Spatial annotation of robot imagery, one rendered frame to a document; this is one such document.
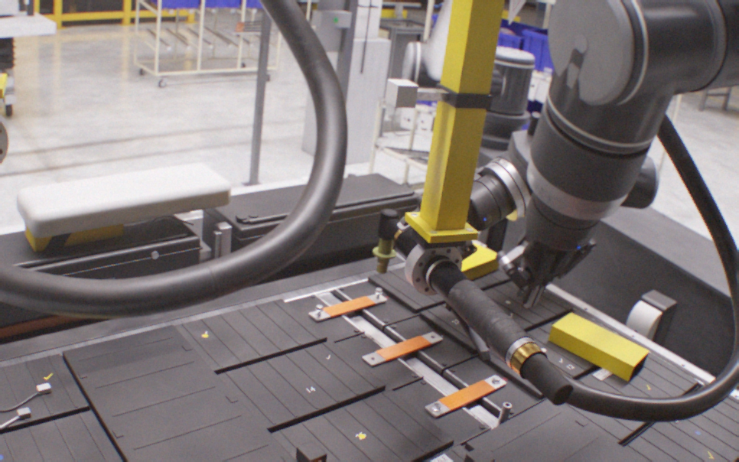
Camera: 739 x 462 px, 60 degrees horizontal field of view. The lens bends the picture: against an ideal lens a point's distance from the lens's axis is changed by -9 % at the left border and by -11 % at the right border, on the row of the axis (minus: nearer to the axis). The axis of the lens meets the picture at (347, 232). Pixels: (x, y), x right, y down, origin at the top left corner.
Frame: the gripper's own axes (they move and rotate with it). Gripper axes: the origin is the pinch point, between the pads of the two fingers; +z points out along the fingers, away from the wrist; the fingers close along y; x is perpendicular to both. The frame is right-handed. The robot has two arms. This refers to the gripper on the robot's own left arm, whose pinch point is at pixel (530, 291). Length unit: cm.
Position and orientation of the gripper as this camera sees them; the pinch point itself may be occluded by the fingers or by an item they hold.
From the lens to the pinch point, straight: 82.1
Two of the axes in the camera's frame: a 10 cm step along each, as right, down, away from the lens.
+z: -0.8, 6.9, 7.2
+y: 9.3, -2.1, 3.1
